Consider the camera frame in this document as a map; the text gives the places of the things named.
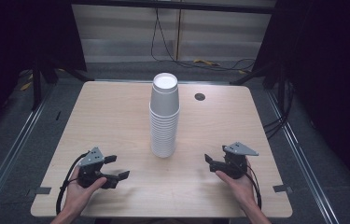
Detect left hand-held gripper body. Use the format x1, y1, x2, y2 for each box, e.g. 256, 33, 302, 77
77, 147, 105, 189

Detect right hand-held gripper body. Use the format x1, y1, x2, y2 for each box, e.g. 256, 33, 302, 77
224, 142, 259, 179

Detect stack of white paper cups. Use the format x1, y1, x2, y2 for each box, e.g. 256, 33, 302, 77
148, 106, 181, 159

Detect person's right hand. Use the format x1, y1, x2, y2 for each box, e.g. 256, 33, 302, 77
215, 161, 256, 213

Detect person's left hand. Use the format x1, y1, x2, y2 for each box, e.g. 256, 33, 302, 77
64, 167, 107, 214

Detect black metal stand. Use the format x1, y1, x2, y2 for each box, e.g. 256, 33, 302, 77
229, 62, 289, 107
31, 59, 94, 112

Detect black curtain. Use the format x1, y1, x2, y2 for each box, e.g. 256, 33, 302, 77
0, 0, 87, 143
252, 0, 350, 202

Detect dark metal crossbar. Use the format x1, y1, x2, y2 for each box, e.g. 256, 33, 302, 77
69, 0, 277, 15

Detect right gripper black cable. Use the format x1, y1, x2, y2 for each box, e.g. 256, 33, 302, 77
243, 164, 263, 210

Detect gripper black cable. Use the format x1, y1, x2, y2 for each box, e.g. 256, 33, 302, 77
243, 164, 263, 210
55, 151, 90, 216

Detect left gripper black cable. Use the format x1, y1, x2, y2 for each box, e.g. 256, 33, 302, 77
55, 151, 90, 216

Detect black floor cable bundle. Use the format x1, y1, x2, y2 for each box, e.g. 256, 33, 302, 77
262, 79, 296, 140

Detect metal floor rail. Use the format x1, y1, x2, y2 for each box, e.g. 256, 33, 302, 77
0, 83, 56, 217
265, 90, 341, 224

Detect black hanging wall cable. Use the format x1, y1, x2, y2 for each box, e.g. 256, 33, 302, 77
149, 7, 257, 73

